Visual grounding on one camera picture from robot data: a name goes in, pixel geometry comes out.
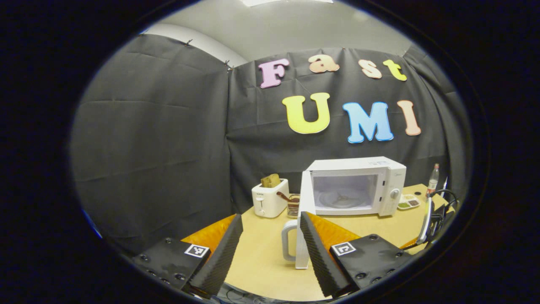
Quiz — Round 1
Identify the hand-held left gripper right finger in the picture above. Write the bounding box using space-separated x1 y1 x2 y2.
299 211 416 298

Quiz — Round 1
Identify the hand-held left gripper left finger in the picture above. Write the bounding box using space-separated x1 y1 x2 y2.
131 213 244 298

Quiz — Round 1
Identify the white microwave oven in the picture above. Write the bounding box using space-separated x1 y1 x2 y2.
281 156 408 270

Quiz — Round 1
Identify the glass microwave turntable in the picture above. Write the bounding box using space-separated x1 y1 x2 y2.
319 188 373 209

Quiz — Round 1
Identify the white divided dish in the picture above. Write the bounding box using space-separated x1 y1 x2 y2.
397 194 421 211

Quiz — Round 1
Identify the clear plastic bottle red label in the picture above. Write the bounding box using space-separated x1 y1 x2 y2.
427 163 440 198

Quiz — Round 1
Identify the metal utensil holder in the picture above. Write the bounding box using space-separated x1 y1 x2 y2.
287 193 301 218

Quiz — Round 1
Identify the white toaster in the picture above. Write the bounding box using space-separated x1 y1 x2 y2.
251 178 291 219

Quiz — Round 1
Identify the brown bread slice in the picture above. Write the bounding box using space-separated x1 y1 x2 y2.
260 174 282 189

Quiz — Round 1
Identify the large ceiling light panel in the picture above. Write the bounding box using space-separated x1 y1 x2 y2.
243 0 334 7

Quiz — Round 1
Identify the black cable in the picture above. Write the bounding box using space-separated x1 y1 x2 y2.
431 189 461 218

